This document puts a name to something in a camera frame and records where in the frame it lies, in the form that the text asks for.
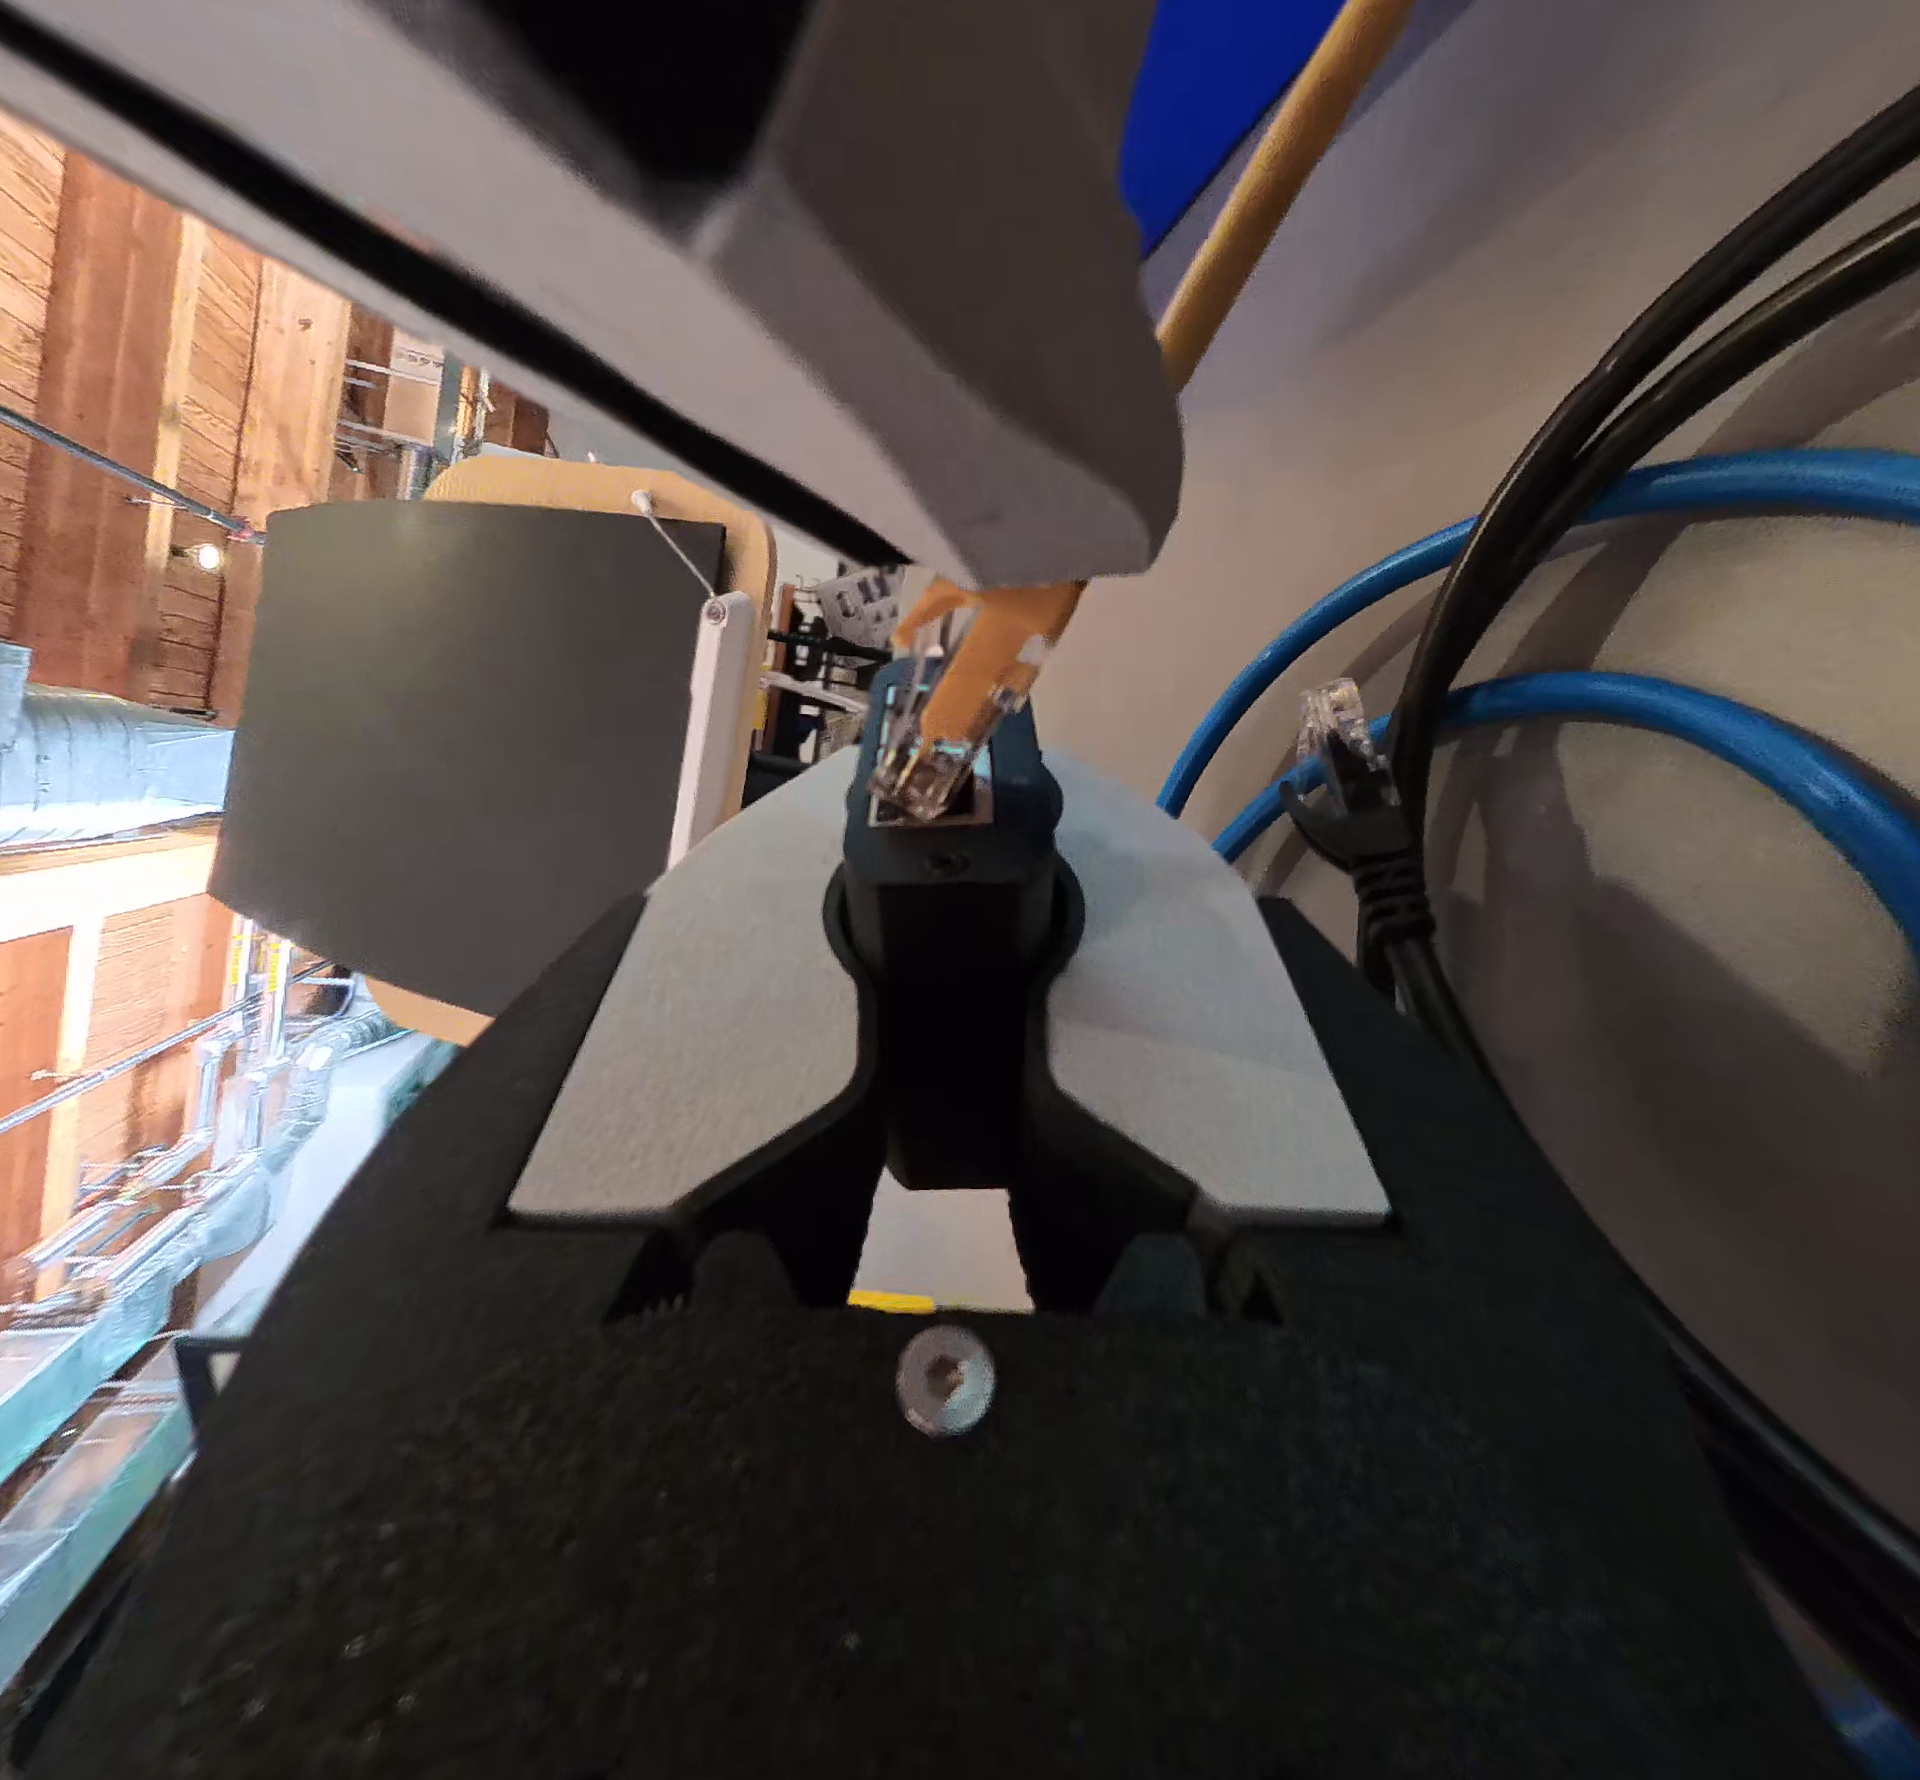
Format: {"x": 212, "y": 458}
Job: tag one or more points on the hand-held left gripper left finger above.
{"x": 707, "y": 1045}

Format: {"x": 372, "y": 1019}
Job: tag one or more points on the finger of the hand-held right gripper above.
{"x": 976, "y": 235}
{"x": 376, "y": 161}

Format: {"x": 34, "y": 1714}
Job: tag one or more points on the silver rectangular ventilation duct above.
{"x": 74, "y": 1482}

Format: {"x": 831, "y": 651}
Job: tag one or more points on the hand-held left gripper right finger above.
{"x": 1201, "y": 1045}

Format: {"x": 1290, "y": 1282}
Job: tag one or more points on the printed paper sheet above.
{"x": 856, "y": 603}

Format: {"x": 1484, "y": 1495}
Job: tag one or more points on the black ethernet adapter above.
{"x": 952, "y": 1030}

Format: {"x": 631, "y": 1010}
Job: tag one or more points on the silver ribbed ventilation duct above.
{"x": 106, "y": 760}

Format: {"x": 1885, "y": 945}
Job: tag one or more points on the yellow plastic bin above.
{"x": 892, "y": 1303}

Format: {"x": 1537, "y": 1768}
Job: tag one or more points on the blue plastic bin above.
{"x": 1246, "y": 10}

